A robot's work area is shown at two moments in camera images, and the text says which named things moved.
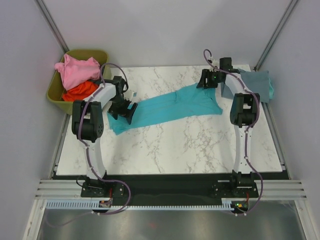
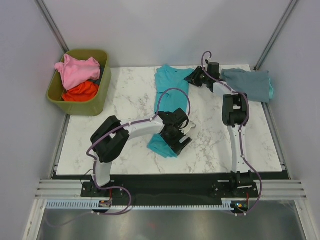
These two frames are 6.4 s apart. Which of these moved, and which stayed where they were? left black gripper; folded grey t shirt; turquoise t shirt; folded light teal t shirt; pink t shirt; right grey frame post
Moved: turquoise t shirt; left black gripper
Stayed: folded grey t shirt; folded light teal t shirt; right grey frame post; pink t shirt
